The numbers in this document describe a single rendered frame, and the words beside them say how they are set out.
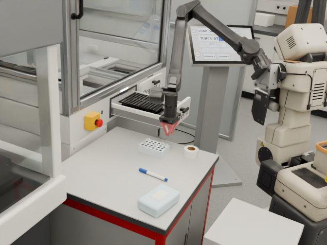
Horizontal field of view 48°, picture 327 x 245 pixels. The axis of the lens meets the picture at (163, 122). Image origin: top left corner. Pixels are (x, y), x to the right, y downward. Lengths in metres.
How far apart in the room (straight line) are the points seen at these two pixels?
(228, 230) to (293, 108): 0.73
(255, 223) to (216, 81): 1.59
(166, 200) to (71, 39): 0.75
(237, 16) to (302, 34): 1.72
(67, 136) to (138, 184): 0.42
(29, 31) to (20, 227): 0.58
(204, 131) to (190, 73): 0.94
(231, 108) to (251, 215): 2.26
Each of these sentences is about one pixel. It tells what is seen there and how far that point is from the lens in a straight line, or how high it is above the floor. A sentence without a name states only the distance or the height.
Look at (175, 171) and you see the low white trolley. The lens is 1.63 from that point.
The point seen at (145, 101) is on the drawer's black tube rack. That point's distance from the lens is 1.99.
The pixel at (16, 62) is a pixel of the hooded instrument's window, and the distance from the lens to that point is 1.04.
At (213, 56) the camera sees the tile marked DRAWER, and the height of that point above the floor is 1.01.
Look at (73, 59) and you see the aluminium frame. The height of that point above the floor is 1.19.
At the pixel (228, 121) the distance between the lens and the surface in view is 3.68.
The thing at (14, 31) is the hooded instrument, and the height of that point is 1.42.
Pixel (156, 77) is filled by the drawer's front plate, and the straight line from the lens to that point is 2.34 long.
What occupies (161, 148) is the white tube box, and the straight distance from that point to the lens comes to 1.73.
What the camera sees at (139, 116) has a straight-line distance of 1.88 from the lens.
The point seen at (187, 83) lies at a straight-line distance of 3.75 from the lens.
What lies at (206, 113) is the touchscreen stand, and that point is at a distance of 2.88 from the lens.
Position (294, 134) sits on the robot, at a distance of 1.92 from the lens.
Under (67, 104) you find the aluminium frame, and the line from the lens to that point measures 1.65.
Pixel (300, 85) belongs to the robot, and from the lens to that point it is 1.73.
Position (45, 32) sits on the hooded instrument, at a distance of 1.08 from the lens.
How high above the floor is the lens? 1.61
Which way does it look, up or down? 24 degrees down
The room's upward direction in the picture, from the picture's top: 5 degrees clockwise
